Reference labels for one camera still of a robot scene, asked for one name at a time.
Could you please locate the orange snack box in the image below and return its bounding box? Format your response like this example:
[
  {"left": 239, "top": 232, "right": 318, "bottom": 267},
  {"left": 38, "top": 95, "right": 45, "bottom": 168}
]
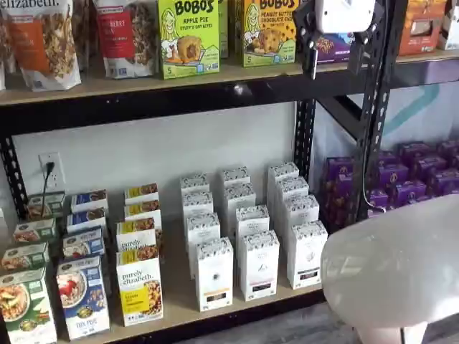
[{"left": 397, "top": 0, "right": 449, "bottom": 57}]

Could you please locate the yellow purely elizabeth cereal box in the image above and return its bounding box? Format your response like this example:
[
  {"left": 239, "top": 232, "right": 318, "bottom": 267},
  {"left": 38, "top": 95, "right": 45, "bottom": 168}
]
[
  {"left": 115, "top": 244, "right": 165, "bottom": 328},
  {"left": 115, "top": 217, "right": 161, "bottom": 254},
  {"left": 123, "top": 183, "right": 159, "bottom": 204},
  {"left": 123, "top": 199, "right": 163, "bottom": 222}
]

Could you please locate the orange purely elizabeth granola bag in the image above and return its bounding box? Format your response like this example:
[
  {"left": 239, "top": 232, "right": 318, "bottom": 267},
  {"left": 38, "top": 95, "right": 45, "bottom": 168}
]
[{"left": 0, "top": 0, "right": 82, "bottom": 92}]

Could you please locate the white box orange strip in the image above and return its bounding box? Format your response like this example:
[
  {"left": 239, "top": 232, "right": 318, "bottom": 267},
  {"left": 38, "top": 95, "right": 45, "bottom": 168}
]
[
  {"left": 181, "top": 191, "right": 215, "bottom": 217},
  {"left": 194, "top": 236, "right": 235, "bottom": 312},
  {"left": 179, "top": 173, "right": 211, "bottom": 195},
  {"left": 185, "top": 212, "right": 222, "bottom": 280}
]

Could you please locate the red purely elizabeth granola bag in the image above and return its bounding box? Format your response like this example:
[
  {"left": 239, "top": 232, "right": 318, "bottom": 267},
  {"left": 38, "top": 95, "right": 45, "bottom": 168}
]
[{"left": 93, "top": 0, "right": 159, "bottom": 80}]

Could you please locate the yellow Bobo's peanut butter box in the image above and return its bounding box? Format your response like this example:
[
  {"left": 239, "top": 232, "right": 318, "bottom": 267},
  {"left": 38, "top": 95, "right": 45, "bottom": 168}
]
[{"left": 240, "top": 0, "right": 299, "bottom": 68}]

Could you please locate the white box pink strip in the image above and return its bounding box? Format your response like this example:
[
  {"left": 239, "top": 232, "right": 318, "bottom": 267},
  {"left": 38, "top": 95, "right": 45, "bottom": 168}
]
[
  {"left": 223, "top": 182, "right": 257, "bottom": 236},
  {"left": 239, "top": 229, "right": 280, "bottom": 302},
  {"left": 235, "top": 204, "right": 270, "bottom": 239},
  {"left": 219, "top": 166, "right": 252, "bottom": 188}
]

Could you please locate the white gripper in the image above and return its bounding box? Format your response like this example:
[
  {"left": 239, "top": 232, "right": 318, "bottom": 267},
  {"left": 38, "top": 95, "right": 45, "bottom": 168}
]
[{"left": 293, "top": 0, "right": 384, "bottom": 80}]

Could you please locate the wooden shelf board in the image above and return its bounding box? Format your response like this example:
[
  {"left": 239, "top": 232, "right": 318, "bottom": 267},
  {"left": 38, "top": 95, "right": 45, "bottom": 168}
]
[
  {"left": 0, "top": 53, "right": 359, "bottom": 108},
  {"left": 394, "top": 48, "right": 459, "bottom": 65},
  {"left": 0, "top": 186, "right": 326, "bottom": 341}
]

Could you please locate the black plug with cord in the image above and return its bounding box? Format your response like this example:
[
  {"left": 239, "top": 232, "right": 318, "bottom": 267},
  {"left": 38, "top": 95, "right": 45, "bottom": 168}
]
[{"left": 42, "top": 161, "right": 55, "bottom": 218}]

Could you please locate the green Nature's Path cereal box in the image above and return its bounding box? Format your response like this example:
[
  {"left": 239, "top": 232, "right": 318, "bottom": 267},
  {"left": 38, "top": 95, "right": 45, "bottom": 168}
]
[
  {"left": 0, "top": 267, "right": 58, "bottom": 344},
  {"left": 0, "top": 242, "right": 50, "bottom": 274},
  {"left": 13, "top": 217, "right": 57, "bottom": 245},
  {"left": 26, "top": 191, "right": 66, "bottom": 220}
]

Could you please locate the black metal shelving rack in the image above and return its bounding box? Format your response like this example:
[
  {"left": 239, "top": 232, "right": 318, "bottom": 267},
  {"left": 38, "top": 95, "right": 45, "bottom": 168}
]
[
  {"left": 0, "top": 0, "right": 408, "bottom": 344},
  {"left": 389, "top": 59, "right": 459, "bottom": 90}
]

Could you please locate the white snack box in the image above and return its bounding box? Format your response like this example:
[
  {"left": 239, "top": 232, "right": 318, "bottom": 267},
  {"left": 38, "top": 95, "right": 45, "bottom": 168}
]
[{"left": 437, "top": 0, "right": 459, "bottom": 51}]

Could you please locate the green Bobo's apple pie box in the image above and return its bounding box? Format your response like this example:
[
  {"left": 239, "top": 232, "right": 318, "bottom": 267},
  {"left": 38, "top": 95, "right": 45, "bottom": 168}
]
[
  {"left": 156, "top": 0, "right": 221, "bottom": 80},
  {"left": 217, "top": 0, "right": 230, "bottom": 60}
]

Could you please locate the purple Annie's snack box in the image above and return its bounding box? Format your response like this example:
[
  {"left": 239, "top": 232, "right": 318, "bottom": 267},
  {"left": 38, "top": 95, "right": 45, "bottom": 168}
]
[
  {"left": 428, "top": 168, "right": 459, "bottom": 197},
  {"left": 394, "top": 178, "right": 427, "bottom": 206},
  {"left": 367, "top": 188, "right": 391, "bottom": 209},
  {"left": 412, "top": 153, "right": 449, "bottom": 181},
  {"left": 397, "top": 141, "right": 431, "bottom": 163},
  {"left": 323, "top": 156, "right": 360, "bottom": 231},
  {"left": 376, "top": 163, "right": 410, "bottom": 188},
  {"left": 437, "top": 139, "right": 459, "bottom": 159}
]

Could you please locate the blue Z bar box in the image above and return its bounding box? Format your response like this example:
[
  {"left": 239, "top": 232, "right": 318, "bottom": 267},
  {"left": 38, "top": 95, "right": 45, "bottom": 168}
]
[{"left": 314, "top": 31, "right": 361, "bottom": 66}]

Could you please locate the white wall outlet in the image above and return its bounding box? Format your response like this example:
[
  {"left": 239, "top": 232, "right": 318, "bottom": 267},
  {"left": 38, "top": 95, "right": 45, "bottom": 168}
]
[{"left": 38, "top": 151, "right": 66, "bottom": 191}]

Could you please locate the blue flax plus cereal box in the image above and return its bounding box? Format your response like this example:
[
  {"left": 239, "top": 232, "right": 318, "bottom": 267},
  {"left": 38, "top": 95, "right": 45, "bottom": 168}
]
[
  {"left": 62, "top": 226, "right": 105, "bottom": 259},
  {"left": 56, "top": 255, "right": 111, "bottom": 340},
  {"left": 70, "top": 188, "right": 108, "bottom": 212},
  {"left": 66, "top": 206, "right": 108, "bottom": 232}
]

